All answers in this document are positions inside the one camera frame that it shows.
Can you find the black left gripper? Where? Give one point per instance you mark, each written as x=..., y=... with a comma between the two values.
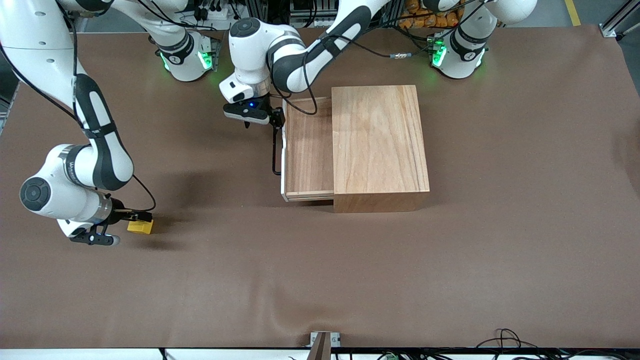
x=274, y=118

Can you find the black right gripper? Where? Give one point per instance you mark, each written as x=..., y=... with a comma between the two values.
x=118, y=212

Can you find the yellow cube block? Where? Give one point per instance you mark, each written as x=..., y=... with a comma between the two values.
x=142, y=228

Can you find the wooden drawer with white front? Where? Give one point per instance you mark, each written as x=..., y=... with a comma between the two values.
x=307, y=150

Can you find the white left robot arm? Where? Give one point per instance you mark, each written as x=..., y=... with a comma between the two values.
x=250, y=50

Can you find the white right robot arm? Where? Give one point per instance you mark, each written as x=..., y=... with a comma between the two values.
x=45, y=50

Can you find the light wooden drawer cabinet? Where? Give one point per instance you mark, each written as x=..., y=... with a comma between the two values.
x=380, y=150

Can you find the silver equipment rack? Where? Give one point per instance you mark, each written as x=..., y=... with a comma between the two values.
x=310, y=17

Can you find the white power strip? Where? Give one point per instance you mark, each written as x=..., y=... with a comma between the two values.
x=215, y=15

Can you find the brown table cover mat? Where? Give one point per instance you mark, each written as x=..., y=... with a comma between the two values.
x=320, y=275

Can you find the orange bag pile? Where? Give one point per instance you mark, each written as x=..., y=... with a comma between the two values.
x=440, y=20

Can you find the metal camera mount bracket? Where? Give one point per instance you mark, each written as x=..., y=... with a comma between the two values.
x=325, y=345

